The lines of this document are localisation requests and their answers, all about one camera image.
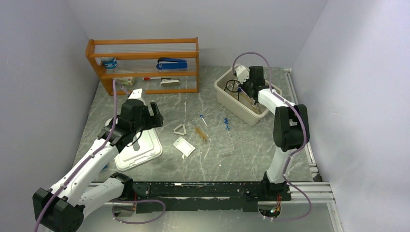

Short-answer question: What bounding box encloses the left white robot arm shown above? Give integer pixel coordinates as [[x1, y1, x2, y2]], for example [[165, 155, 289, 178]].
[[32, 99, 163, 232]]

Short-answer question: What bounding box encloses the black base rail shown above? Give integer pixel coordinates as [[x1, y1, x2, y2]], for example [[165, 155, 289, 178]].
[[133, 180, 292, 213]]

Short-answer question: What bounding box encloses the beige plastic bin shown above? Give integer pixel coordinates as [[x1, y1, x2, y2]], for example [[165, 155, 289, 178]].
[[214, 68, 283, 126]]

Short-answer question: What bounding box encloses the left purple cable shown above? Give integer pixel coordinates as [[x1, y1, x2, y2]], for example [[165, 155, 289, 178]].
[[33, 79, 132, 232]]

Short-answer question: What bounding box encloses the blue stapler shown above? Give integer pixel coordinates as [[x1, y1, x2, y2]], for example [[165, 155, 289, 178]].
[[156, 57, 188, 70]]

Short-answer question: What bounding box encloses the orange wooden shelf rack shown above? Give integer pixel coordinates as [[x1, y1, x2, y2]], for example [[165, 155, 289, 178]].
[[85, 38, 200, 95]]

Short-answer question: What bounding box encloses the small white green box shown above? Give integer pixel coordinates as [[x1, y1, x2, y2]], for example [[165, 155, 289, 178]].
[[113, 77, 136, 86]]

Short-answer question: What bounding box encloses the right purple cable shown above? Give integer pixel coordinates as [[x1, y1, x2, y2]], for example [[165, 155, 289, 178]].
[[232, 52, 312, 222]]

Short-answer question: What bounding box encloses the purple cable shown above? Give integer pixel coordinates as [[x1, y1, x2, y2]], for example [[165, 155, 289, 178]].
[[33, 79, 132, 232], [232, 52, 312, 222]]

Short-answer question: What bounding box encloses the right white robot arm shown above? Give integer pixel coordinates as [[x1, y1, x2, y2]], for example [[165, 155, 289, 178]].
[[233, 65, 310, 200]]

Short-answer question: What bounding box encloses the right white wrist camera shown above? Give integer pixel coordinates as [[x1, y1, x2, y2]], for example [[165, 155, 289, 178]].
[[233, 64, 250, 83]]

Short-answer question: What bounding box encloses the black metal ring stand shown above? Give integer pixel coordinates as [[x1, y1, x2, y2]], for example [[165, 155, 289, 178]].
[[224, 79, 240, 93]]

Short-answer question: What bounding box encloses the brown test tube brush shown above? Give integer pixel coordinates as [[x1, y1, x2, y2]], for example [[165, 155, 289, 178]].
[[195, 127, 208, 142]]

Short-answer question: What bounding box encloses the red white marker pen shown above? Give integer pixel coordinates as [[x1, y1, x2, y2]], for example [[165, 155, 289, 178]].
[[143, 77, 162, 81]]

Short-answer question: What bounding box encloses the small blue clip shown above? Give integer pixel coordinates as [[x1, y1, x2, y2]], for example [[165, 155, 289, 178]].
[[224, 118, 230, 131]]

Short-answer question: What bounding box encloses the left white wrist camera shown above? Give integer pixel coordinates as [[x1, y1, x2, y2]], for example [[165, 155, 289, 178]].
[[128, 88, 146, 105]]

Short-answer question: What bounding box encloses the white plastic container lid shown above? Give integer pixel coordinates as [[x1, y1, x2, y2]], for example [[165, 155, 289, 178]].
[[114, 129, 163, 171]]

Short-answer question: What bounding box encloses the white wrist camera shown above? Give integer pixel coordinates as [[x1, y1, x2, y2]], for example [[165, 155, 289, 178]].
[[233, 64, 250, 83], [128, 88, 146, 105]]

